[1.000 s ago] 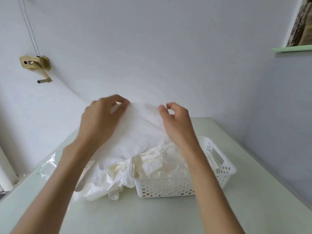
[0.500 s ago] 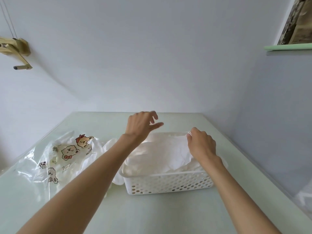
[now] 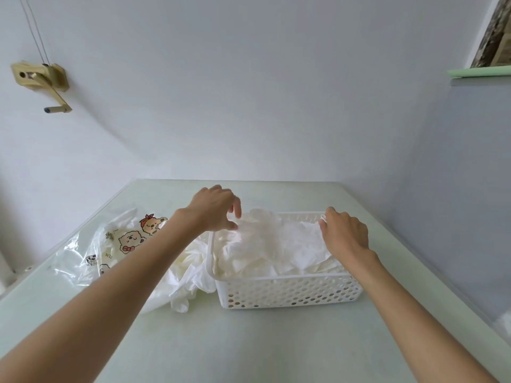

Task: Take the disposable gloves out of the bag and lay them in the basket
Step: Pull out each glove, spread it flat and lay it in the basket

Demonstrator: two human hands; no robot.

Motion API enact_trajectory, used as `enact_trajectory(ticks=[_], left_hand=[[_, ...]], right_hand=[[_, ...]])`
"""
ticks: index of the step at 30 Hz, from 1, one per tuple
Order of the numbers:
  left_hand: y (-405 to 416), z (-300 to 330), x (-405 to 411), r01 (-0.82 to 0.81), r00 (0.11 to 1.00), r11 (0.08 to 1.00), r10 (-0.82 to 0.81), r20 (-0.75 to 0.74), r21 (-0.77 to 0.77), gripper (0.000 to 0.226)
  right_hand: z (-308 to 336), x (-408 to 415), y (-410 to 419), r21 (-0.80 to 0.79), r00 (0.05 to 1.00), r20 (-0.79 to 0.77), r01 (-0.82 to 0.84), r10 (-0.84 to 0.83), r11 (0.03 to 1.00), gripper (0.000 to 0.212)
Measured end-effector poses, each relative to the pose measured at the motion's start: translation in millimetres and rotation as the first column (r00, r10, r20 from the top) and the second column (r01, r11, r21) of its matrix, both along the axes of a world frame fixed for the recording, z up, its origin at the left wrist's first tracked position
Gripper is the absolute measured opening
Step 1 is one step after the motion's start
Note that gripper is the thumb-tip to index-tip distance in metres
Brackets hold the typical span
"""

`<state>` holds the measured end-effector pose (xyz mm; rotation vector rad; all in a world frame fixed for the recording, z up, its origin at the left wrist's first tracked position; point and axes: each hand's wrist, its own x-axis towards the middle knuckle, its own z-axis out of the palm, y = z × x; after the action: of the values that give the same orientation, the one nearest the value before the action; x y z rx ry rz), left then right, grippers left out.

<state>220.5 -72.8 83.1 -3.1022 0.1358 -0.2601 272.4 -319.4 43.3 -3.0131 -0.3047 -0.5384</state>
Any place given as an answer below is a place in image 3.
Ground person's right hand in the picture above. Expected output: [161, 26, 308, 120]
[318, 206, 379, 271]

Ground person's left hand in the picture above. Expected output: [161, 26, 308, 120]
[175, 185, 243, 232]

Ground stack of white gloves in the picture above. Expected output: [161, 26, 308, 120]
[213, 208, 344, 278]

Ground white perforated plastic basket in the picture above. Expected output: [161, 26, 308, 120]
[205, 212, 364, 310]

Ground clear bear-print plastic bag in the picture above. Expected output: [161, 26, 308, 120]
[52, 205, 218, 314]

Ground person's right forearm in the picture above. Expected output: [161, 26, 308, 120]
[353, 255, 498, 383]

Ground person's left forearm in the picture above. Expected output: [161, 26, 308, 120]
[0, 209, 200, 383]

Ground pale green shelf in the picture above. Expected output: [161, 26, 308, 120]
[447, 65, 511, 78]

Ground brass wall crank winch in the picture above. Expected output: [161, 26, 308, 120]
[11, 61, 73, 114]

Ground thin steel winch cable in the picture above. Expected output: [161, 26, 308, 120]
[18, 0, 51, 65]

